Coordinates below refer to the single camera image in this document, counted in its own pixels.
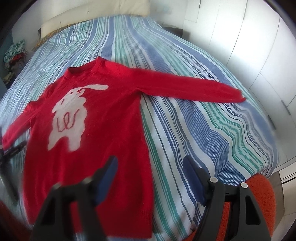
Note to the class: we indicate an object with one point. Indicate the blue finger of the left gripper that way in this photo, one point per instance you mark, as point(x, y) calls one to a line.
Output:
point(11, 152)

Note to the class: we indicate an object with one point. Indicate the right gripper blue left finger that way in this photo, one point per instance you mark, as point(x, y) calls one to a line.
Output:
point(90, 193)

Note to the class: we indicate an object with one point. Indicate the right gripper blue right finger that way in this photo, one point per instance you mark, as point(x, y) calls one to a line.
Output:
point(210, 193)

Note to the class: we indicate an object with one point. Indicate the red sweater with white rabbit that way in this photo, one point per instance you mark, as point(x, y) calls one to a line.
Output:
point(90, 113)

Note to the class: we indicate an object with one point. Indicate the pile of clothes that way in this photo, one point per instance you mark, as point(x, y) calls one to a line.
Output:
point(15, 53)

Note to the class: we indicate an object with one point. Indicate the orange fluffy rug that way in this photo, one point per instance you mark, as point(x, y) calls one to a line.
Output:
point(249, 213)

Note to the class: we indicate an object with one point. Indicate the blue green striped bedspread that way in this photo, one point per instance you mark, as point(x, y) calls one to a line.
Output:
point(232, 141)

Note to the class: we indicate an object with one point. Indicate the white wardrobe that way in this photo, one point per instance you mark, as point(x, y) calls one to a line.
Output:
point(256, 45)

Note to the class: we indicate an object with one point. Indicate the dark nightstand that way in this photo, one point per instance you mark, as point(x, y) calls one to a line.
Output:
point(180, 32)

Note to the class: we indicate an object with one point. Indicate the cream padded headboard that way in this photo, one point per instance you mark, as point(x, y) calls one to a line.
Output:
point(93, 10)

